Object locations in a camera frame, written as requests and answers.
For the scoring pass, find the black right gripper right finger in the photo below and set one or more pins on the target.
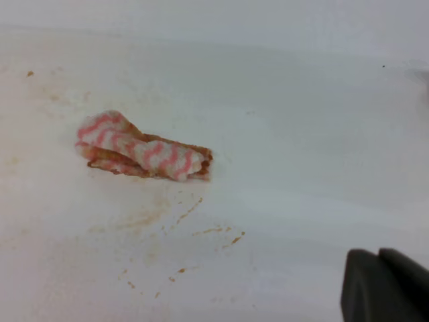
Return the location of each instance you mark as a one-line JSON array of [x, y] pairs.
[[411, 276]]

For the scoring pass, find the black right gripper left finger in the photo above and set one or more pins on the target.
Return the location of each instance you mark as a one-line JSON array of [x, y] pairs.
[[370, 292]]

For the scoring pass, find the pink striped white rag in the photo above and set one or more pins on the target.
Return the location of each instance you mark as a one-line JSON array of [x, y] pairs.
[[109, 141]]

